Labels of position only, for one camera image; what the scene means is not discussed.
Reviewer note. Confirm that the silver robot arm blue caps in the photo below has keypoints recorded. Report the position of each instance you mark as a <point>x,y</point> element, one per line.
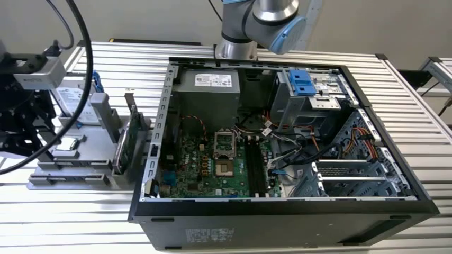
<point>272,13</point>

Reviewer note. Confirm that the black RAM slot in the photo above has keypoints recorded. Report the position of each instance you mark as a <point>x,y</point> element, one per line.
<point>261,169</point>
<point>251,169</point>

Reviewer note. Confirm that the hard disk in blue carrier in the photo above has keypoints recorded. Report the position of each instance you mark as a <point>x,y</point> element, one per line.
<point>68,98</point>

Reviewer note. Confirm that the silver CPU chip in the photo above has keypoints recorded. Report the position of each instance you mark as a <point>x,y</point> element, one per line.
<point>65,144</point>

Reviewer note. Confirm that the grey plastic parts rack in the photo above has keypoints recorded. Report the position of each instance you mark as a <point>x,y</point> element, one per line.
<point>95,148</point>

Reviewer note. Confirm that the green graphics card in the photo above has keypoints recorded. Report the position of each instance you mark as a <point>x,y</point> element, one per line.
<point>128,143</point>

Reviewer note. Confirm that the black case fan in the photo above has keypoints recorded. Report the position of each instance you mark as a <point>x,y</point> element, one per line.
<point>172,137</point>

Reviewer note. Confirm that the grey power supply unit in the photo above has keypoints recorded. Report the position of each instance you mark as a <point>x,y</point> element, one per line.
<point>208,105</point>

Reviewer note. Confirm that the green motherboard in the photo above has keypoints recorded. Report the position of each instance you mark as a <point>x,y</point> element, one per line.
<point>197,182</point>

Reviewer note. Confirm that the CPU socket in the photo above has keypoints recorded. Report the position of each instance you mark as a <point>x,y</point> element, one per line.
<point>225,169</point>

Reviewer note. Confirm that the silver metal drive cage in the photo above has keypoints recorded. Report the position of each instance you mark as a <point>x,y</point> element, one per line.
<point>292,111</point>

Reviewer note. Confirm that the blue plastic drive latch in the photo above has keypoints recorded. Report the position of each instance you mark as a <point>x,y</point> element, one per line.
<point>300,82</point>

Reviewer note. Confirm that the black open PC case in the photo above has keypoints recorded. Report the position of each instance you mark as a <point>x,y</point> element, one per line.
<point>283,230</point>

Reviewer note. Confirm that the aluminium side table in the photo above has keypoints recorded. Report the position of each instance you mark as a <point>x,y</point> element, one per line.
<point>437,69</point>

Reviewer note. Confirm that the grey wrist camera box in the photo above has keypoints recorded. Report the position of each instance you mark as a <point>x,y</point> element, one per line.
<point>39,76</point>

